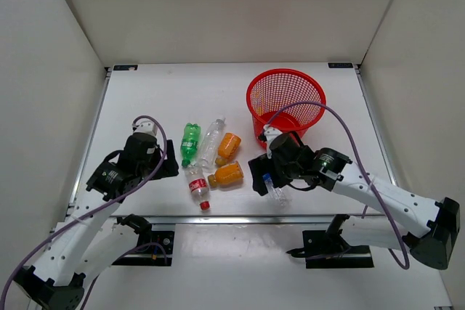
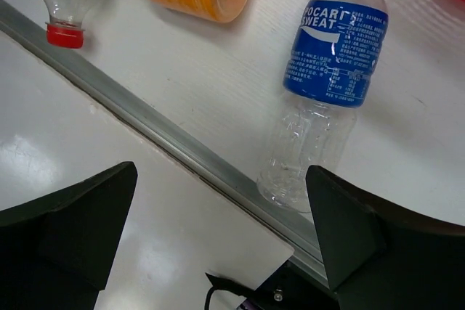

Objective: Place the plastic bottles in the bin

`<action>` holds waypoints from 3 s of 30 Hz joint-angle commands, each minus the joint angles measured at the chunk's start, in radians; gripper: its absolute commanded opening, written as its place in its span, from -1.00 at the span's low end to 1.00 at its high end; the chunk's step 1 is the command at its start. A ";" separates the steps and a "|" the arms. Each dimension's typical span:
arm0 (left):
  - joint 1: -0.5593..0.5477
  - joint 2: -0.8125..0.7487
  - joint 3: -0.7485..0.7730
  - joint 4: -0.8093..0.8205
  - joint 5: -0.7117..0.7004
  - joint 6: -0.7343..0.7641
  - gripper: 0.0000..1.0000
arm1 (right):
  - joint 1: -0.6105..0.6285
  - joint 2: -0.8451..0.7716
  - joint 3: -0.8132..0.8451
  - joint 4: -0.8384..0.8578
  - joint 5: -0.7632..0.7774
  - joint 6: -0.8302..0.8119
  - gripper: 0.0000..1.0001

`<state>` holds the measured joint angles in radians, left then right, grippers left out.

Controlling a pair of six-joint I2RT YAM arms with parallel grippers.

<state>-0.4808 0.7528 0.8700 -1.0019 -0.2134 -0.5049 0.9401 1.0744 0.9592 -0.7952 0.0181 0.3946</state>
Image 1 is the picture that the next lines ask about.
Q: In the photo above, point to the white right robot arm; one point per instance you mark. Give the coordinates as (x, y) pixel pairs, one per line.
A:
(425, 228)

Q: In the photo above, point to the clear blue cap bottle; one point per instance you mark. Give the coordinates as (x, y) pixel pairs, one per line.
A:
(278, 196)

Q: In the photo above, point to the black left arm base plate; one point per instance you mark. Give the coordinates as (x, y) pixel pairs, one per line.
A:
(154, 248)

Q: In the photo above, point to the orange juice bottle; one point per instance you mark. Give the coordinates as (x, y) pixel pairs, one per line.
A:
(227, 148)
(226, 175)

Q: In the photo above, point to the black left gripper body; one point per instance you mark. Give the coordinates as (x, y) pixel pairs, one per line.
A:
(147, 167)

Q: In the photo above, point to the aluminium table edge rail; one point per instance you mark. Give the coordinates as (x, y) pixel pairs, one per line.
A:
(181, 93)

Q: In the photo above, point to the clear tall plastic bottle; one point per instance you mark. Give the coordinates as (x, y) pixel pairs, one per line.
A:
(209, 145)

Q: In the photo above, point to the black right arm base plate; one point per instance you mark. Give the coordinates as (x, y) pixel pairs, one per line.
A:
(319, 251)

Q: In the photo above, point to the green plastic bottle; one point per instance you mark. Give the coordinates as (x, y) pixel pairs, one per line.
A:
(189, 143)

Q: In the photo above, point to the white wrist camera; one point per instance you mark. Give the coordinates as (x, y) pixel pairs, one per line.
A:
(267, 135)
(146, 129)

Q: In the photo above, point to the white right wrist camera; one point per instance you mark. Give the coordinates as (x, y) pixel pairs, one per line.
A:
(267, 135)

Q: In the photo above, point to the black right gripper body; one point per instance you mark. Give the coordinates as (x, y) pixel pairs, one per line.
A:
(285, 173)

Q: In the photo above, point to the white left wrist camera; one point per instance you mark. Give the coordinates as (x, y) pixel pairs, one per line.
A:
(146, 129)

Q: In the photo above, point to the red label cola bottle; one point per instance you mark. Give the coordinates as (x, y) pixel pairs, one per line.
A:
(198, 187)

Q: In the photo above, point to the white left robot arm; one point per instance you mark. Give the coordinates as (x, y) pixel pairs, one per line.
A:
(70, 263)

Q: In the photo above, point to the red mesh plastic bin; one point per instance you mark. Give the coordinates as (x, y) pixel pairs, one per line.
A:
(276, 88)

